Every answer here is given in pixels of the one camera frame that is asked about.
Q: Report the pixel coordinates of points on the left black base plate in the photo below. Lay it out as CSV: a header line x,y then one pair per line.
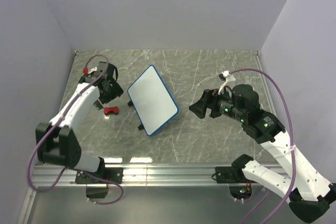
x,y
113,174

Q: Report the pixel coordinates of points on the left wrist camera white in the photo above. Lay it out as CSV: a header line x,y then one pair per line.
x,y
89,70

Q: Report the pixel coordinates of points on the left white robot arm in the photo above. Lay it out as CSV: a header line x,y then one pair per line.
x,y
56,140

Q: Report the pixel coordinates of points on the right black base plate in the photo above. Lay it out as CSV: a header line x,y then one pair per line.
x,y
228,175

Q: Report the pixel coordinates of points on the blue framed whiteboard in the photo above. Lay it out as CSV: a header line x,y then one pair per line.
x,y
152,101

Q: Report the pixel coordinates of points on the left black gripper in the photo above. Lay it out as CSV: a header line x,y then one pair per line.
x,y
116,91

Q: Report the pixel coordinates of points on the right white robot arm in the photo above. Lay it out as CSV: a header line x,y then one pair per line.
x,y
308,194

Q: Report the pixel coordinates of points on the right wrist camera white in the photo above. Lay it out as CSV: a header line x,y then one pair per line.
x,y
228,80

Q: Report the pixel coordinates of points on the small red eraser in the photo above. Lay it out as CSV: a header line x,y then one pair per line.
x,y
111,110

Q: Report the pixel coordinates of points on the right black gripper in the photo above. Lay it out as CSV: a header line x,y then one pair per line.
x,y
199,107

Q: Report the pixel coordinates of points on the aluminium mounting rail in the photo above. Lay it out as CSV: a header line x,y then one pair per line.
x,y
145,175

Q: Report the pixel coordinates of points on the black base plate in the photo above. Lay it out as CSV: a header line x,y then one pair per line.
x,y
228,175
113,174

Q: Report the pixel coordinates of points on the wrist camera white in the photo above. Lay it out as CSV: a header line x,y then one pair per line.
x,y
89,70
228,80

